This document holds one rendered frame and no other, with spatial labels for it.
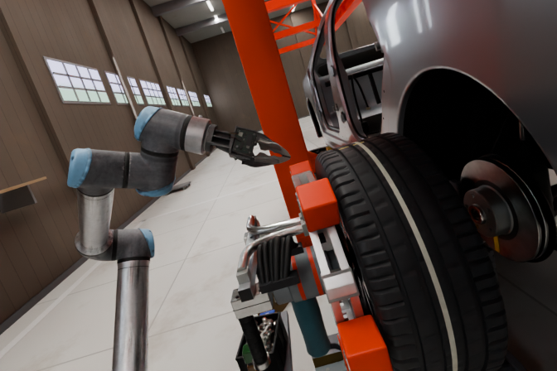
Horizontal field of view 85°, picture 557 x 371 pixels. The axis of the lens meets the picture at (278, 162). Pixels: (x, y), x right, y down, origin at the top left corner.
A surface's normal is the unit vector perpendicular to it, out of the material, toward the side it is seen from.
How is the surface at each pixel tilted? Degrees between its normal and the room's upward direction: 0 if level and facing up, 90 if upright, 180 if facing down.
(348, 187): 33
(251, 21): 90
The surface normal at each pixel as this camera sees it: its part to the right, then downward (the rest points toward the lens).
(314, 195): -0.22, -0.67
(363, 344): -0.29, -0.94
